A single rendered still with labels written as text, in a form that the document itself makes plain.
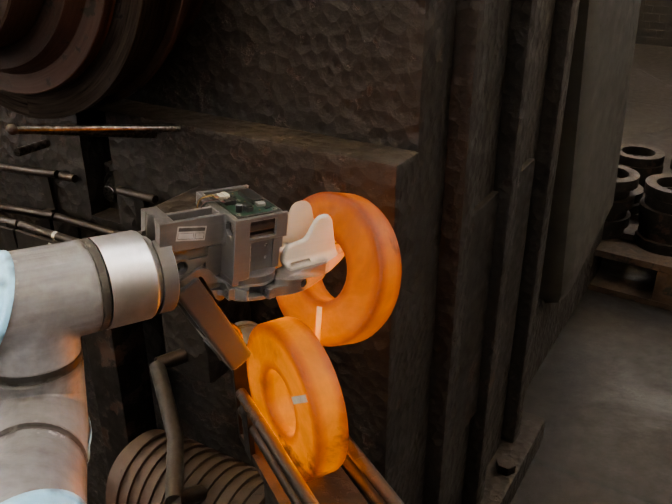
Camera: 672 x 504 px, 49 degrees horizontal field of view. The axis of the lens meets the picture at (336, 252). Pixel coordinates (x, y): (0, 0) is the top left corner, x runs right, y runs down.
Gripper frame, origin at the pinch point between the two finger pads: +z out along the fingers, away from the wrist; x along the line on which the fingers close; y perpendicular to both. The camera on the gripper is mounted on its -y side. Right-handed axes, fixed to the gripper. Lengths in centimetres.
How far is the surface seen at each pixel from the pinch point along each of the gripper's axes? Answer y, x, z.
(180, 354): -22.9, 21.2, -6.3
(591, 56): 9, 35, 87
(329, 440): -10.8, -12.8, -8.9
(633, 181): -37, 61, 165
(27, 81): 7.8, 41.9, -17.0
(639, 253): -56, 51, 162
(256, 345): -8.2, -0.3, -8.9
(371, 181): 3.5, 7.5, 10.1
